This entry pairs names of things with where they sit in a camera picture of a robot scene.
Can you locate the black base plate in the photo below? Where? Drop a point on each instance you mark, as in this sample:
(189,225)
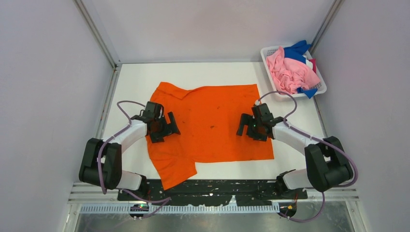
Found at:
(216,192)

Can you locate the blue t-shirt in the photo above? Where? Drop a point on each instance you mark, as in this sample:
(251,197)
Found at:
(297,52)

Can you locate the white slotted cable duct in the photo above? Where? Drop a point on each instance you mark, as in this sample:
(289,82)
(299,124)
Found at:
(143,208)

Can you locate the orange t-shirt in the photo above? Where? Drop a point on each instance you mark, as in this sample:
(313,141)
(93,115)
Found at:
(208,119)

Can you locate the pink t-shirt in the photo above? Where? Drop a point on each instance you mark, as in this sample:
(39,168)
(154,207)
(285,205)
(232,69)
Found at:
(289,74)

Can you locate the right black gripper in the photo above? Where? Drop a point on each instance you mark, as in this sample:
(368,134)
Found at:
(248,119)

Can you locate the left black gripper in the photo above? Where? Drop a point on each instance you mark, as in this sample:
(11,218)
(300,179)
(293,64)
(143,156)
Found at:
(156,137)

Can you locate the aluminium frame rail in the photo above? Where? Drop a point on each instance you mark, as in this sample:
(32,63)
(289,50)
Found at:
(94,21)

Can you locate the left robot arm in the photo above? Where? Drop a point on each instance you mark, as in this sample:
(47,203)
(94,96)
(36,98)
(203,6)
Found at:
(102,159)

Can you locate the red garment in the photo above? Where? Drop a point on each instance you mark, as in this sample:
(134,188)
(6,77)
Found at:
(312,64)

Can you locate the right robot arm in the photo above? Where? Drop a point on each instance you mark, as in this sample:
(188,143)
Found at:
(327,165)

